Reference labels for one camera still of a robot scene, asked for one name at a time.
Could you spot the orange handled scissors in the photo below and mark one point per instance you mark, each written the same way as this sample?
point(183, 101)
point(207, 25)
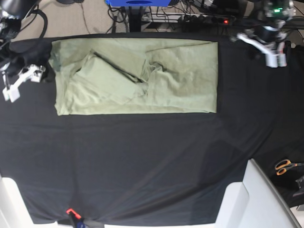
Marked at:
point(284, 165)

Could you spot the light green T-shirt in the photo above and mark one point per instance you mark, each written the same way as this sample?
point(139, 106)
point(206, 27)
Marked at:
point(135, 76)

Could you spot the blue box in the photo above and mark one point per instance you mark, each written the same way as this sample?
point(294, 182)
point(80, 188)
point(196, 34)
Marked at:
point(139, 3)

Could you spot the white bin right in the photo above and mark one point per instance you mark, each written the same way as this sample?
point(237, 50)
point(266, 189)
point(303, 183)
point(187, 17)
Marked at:
point(254, 203)

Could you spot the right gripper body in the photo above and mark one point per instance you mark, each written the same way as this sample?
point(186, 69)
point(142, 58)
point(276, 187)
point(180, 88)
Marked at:
point(31, 73)

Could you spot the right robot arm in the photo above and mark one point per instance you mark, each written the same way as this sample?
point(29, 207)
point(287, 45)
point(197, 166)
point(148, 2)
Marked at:
point(19, 67)

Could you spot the white bin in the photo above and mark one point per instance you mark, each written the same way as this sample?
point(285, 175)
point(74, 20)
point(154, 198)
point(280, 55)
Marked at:
point(254, 203)
point(13, 211)

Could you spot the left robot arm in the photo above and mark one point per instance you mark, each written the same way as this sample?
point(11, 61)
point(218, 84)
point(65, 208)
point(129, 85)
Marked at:
point(275, 13)

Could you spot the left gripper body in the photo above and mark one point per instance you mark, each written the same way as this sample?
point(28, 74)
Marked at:
point(269, 40)

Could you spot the white power strip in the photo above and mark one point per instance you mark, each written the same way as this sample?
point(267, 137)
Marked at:
point(169, 17)

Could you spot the white bin left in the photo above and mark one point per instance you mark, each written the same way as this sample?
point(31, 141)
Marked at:
point(13, 211)

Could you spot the orange clamp bottom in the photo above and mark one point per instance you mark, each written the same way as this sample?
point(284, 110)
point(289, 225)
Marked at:
point(75, 219)

